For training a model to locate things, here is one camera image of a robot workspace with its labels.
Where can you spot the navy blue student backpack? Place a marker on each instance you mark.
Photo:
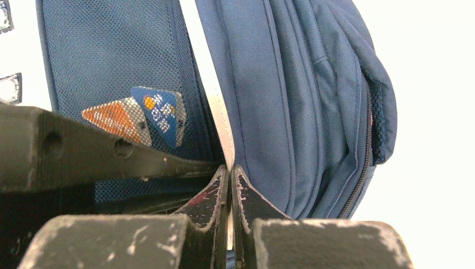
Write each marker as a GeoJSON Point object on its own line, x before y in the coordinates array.
{"type": "Point", "coordinates": [311, 108]}

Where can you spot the blue triangular ruler piece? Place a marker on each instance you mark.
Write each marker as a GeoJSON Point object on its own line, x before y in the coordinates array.
{"type": "Point", "coordinates": [166, 111]}

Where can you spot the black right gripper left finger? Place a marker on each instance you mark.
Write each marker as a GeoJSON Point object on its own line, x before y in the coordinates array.
{"type": "Point", "coordinates": [194, 236]}

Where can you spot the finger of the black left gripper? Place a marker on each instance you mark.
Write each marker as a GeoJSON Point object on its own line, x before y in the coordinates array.
{"type": "Point", "coordinates": [43, 151]}
{"type": "Point", "coordinates": [22, 215]}

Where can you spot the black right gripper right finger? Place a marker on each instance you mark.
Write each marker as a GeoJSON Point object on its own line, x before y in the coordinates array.
{"type": "Point", "coordinates": [265, 237]}

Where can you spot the small orange eraser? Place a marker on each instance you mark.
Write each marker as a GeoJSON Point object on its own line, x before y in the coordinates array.
{"type": "Point", "coordinates": [122, 117]}

